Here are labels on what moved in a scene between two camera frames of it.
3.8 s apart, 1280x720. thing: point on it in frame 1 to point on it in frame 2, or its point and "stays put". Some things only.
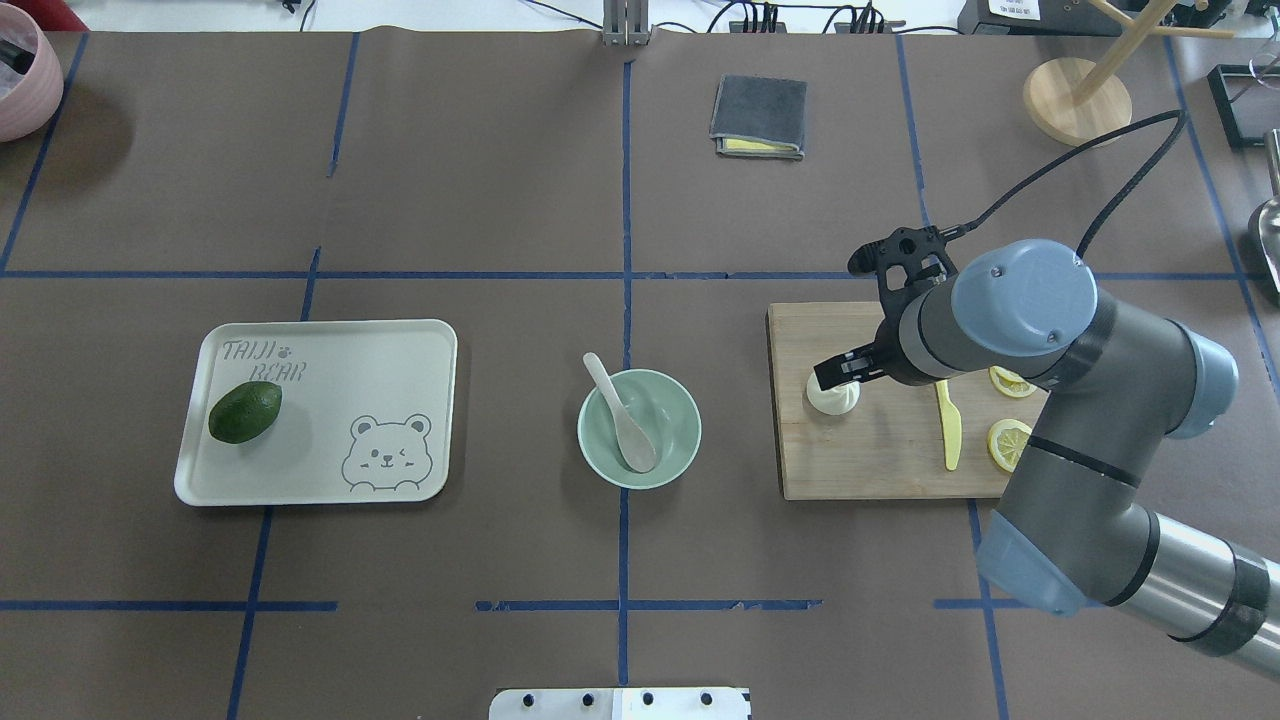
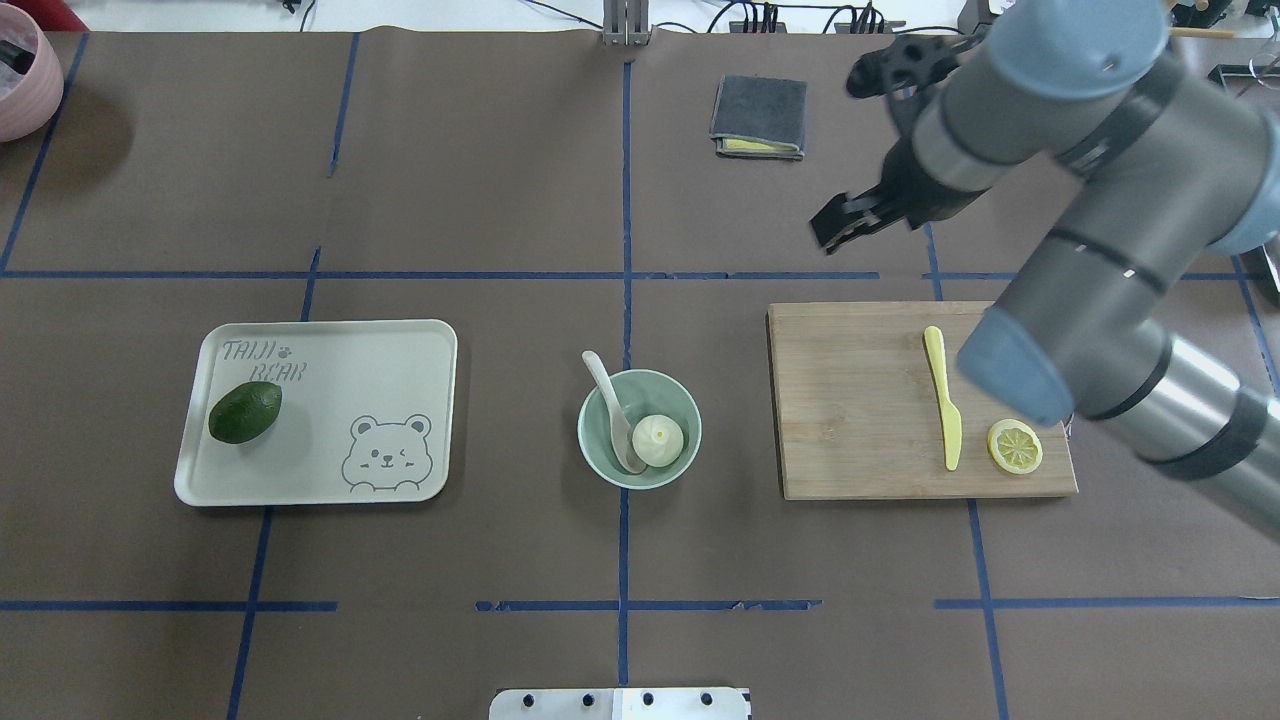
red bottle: [54, 15] stays put
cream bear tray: [366, 418] stays put
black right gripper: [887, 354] to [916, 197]
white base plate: [622, 704] stays put
